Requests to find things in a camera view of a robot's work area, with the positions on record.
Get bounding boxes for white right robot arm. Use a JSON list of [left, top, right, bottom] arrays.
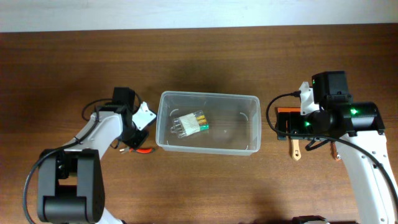
[[270, 71, 397, 223]]

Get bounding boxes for clear plastic container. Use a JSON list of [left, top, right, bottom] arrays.
[[155, 91, 262, 156]]

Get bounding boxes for orange scraper with wooden handle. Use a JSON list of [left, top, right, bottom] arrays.
[[277, 107, 301, 161]]

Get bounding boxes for red-handled pliers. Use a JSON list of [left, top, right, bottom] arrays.
[[119, 147, 155, 154]]

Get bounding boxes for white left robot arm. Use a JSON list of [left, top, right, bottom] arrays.
[[34, 87, 156, 223]]

